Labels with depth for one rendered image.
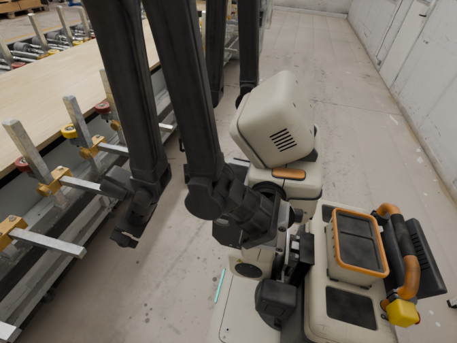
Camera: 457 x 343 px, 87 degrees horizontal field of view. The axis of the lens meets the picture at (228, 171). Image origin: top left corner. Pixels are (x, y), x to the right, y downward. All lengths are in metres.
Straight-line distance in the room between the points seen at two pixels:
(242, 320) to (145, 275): 0.73
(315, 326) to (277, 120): 0.63
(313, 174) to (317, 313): 0.47
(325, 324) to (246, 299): 0.61
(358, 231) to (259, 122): 0.60
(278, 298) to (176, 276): 0.96
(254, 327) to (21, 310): 1.19
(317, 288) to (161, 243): 1.25
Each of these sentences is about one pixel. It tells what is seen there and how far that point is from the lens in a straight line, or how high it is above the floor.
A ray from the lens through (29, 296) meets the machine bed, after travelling 1.80.
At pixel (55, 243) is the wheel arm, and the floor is 0.82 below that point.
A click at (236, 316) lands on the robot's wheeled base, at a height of 0.28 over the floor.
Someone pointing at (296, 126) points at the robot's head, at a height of 1.34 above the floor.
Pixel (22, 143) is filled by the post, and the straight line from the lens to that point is 1.09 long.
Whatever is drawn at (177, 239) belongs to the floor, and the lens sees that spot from 1.88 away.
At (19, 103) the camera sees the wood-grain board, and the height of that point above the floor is 0.90.
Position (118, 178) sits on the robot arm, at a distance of 0.58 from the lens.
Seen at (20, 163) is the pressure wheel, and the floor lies 0.91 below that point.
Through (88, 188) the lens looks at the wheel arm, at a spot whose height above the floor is 0.84.
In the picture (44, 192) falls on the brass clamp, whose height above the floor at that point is 0.84.
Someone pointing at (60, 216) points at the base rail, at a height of 0.70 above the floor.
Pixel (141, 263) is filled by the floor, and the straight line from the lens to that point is 1.84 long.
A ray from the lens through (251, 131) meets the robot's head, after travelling 0.51.
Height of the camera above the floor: 1.59
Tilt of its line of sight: 43 degrees down
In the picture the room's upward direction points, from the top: 5 degrees clockwise
